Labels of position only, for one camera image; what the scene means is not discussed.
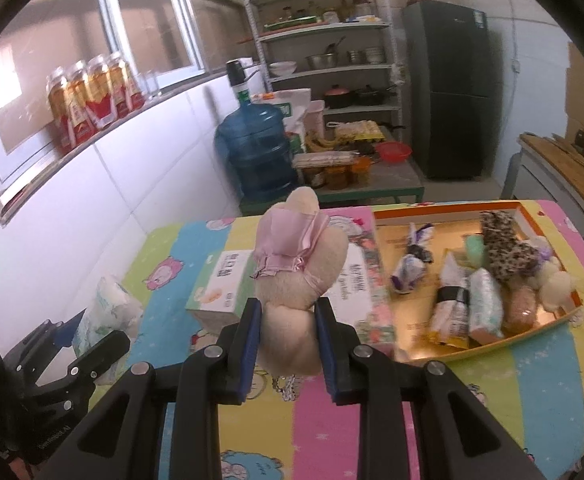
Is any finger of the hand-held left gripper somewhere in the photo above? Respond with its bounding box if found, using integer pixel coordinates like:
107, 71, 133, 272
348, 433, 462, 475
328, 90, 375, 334
4, 307, 90, 366
36, 330, 131, 396

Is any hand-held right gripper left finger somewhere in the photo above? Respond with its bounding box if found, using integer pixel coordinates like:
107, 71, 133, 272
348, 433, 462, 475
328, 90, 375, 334
59, 297, 263, 480

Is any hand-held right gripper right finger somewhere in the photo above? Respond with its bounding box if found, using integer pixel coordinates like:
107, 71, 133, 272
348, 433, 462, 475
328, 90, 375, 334
314, 297, 548, 480

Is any pink plush bunny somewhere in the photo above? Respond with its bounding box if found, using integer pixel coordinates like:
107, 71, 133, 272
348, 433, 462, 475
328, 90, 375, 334
252, 186, 350, 402

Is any orange cardboard box tray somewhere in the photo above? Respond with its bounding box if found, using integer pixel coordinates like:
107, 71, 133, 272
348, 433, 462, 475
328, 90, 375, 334
372, 200, 584, 363

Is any purple and white tissue pack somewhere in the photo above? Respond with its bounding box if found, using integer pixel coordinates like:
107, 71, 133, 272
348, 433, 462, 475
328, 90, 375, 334
391, 222, 435, 293

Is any yellow white pack black band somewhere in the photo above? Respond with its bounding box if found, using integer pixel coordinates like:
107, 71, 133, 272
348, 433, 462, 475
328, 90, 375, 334
429, 252, 473, 348

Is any pale blue tissue pack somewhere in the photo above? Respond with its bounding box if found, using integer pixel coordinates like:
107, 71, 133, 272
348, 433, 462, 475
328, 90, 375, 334
467, 267, 505, 346

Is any green sponge puff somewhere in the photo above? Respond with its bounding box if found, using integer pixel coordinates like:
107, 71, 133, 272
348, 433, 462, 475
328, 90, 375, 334
462, 234, 488, 266

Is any pink puff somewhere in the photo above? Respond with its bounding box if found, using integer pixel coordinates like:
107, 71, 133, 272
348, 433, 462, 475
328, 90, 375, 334
502, 285, 540, 338

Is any leopard print cloth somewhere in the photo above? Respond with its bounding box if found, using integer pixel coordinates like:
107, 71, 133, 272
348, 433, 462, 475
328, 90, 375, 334
479, 210, 540, 286

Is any white plush bear purple dress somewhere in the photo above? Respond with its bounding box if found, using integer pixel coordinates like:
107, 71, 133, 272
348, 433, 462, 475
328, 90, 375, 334
529, 237, 580, 313

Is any floral tissue box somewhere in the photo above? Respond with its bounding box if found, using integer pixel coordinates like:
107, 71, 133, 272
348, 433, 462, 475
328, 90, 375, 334
317, 217, 397, 361

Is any green and white box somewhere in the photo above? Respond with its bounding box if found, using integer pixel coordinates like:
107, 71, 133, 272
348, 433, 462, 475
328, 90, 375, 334
185, 249, 257, 331

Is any low green table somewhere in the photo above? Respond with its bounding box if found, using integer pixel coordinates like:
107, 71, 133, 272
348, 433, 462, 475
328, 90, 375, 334
239, 152, 425, 216

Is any clear lidded food container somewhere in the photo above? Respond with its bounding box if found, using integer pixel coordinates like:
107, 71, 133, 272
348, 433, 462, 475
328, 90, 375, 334
292, 151, 355, 170

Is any blue water jug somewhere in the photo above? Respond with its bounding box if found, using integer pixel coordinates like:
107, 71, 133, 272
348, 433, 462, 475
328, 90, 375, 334
215, 102, 297, 203

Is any printed cartoon blanket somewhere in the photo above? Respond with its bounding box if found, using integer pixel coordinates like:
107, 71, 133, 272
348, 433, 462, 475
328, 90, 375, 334
79, 199, 584, 480

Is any bunch of bananas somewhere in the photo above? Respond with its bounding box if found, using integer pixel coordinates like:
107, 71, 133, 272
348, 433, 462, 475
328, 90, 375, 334
304, 130, 337, 153

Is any red plastic basket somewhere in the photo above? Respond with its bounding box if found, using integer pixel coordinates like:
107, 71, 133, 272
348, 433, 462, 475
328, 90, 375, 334
374, 141, 413, 163

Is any egg tray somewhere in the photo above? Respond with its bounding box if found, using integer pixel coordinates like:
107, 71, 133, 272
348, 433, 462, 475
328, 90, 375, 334
334, 120, 385, 142

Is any white sack green label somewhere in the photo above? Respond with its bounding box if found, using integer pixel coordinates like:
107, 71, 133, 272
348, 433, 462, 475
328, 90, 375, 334
267, 89, 313, 153

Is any red cooking pot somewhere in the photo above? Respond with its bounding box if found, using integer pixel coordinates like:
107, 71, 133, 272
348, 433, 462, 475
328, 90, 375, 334
324, 86, 353, 109

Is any black wok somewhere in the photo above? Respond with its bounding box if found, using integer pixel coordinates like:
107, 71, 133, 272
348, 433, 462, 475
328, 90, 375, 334
352, 85, 397, 107

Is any grey kitchen counter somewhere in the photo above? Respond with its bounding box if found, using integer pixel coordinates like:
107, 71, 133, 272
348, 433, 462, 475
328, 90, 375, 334
502, 132, 584, 241

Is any dark refrigerator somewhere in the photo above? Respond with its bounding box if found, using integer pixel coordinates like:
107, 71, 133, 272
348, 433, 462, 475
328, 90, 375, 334
402, 0, 495, 181

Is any black water pump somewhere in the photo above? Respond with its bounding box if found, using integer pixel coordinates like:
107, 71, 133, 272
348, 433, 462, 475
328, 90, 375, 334
227, 59, 249, 106

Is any clear drinking glass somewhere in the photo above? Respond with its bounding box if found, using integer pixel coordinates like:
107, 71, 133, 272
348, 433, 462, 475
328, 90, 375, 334
142, 71, 163, 100

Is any steel bowl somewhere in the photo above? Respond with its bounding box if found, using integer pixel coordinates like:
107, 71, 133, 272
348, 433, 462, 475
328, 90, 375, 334
306, 52, 337, 71

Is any white framed window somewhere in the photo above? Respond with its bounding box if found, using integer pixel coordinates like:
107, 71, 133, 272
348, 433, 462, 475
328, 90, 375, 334
0, 0, 207, 221

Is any white metal shelf rack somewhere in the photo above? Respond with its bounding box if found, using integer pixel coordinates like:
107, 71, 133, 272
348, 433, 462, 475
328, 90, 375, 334
244, 0, 405, 126

